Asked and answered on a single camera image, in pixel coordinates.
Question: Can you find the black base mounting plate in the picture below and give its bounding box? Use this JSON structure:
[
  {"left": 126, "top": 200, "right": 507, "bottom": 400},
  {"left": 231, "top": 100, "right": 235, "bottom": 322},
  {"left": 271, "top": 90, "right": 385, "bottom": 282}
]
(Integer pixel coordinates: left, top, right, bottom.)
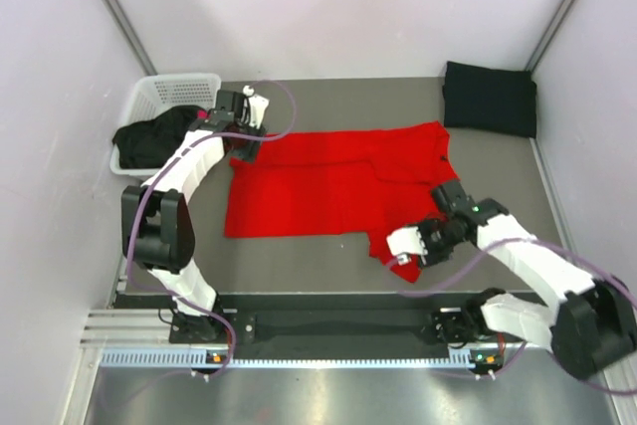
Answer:
[{"left": 167, "top": 308, "right": 528, "bottom": 359}]

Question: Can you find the folded black t shirt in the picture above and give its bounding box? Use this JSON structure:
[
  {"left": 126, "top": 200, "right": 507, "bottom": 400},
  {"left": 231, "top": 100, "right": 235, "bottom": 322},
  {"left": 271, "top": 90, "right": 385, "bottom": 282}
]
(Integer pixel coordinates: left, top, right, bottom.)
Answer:
[{"left": 442, "top": 61, "right": 537, "bottom": 138}]

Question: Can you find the grey slotted cable duct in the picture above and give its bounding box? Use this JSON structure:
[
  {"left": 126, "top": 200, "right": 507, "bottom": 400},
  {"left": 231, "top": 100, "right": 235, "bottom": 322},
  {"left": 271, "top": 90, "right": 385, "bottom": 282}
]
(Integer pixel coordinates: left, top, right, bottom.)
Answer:
[{"left": 99, "top": 347, "right": 504, "bottom": 370}]

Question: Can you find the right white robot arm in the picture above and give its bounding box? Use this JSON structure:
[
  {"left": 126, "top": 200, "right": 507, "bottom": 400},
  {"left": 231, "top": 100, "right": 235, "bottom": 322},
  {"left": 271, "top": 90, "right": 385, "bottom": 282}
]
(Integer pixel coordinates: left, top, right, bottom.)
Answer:
[{"left": 387, "top": 180, "right": 636, "bottom": 380}]

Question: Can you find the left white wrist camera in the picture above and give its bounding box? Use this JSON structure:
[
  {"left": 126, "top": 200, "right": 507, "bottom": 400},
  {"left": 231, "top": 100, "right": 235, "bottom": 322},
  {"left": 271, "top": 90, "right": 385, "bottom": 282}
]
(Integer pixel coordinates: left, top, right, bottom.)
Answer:
[{"left": 242, "top": 85, "right": 270, "bottom": 128}]

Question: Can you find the black t shirt in basket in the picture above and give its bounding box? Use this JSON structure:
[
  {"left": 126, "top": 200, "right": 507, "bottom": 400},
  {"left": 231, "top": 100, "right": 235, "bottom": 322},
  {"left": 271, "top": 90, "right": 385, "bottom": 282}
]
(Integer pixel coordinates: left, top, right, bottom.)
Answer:
[{"left": 112, "top": 106, "right": 204, "bottom": 169}]

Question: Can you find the red t shirt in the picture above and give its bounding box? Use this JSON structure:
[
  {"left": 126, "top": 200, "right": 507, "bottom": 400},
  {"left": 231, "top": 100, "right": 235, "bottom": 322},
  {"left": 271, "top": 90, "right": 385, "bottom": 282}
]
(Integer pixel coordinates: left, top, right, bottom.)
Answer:
[{"left": 225, "top": 121, "right": 457, "bottom": 263}]

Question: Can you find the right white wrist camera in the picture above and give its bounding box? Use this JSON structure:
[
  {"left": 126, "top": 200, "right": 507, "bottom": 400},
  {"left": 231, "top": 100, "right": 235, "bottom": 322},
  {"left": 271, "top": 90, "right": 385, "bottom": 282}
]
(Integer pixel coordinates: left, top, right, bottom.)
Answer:
[{"left": 386, "top": 226, "right": 429, "bottom": 265}]

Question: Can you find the white plastic laundry basket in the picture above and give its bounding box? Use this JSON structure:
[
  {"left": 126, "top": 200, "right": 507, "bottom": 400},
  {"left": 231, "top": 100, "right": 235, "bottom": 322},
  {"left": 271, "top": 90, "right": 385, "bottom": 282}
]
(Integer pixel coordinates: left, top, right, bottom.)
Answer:
[{"left": 109, "top": 73, "right": 221, "bottom": 180}]

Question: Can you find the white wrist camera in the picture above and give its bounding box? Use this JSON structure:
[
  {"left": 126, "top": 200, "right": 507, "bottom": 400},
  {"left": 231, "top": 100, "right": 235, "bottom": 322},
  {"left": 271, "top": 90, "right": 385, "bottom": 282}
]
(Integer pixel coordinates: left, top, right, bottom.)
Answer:
[
  {"left": 386, "top": 226, "right": 429, "bottom": 265},
  {"left": 242, "top": 85, "right": 270, "bottom": 128}
]

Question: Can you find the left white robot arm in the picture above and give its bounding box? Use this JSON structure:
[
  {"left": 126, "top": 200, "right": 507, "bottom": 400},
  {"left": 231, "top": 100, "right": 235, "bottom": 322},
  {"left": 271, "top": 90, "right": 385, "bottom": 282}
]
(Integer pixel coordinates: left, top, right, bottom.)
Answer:
[{"left": 121, "top": 86, "right": 269, "bottom": 343}]

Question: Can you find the aluminium frame rail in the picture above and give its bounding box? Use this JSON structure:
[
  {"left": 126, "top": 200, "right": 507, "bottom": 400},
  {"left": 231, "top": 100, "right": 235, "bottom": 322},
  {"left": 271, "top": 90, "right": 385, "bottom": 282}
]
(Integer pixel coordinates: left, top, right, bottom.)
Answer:
[{"left": 79, "top": 305, "right": 623, "bottom": 349}]

